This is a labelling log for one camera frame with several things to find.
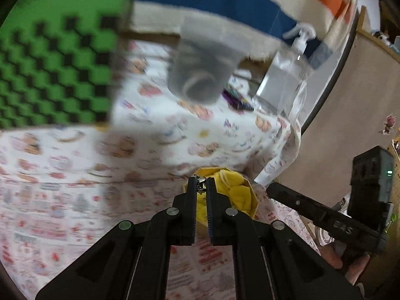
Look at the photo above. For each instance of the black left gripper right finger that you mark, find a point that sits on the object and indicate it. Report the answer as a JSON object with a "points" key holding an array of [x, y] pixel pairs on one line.
{"points": [[228, 226]]}

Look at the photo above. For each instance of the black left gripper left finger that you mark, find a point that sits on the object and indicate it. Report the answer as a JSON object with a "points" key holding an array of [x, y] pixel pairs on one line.
{"points": [[174, 226]]}

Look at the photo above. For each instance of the right hand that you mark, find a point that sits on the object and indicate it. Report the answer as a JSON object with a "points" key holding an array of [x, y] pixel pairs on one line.
{"points": [[354, 270]]}

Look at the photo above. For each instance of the box with yellow cloth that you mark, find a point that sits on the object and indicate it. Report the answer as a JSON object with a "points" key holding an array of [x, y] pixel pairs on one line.
{"points": [[233, 185]]}

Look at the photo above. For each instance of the teddy bear print cloth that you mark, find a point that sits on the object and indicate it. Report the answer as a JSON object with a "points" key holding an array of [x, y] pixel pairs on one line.
{"points": [[151, 135]]}

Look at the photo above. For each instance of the clear spray bottle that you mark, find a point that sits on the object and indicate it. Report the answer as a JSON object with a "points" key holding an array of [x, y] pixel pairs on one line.
{"points": [[283, 89]]}

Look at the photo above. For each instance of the translucent plastic cup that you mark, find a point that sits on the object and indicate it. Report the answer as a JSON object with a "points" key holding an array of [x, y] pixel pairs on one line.
{"points": [[205, 59]]}

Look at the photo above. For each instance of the green black checkered tissue box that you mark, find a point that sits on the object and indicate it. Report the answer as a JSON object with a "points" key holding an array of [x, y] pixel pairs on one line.
{"points": [[55, 62]]}

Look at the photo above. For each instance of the striped Paris blanket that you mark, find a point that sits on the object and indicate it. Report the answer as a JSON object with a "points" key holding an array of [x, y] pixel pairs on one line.
{"points": [[263, 22]]}

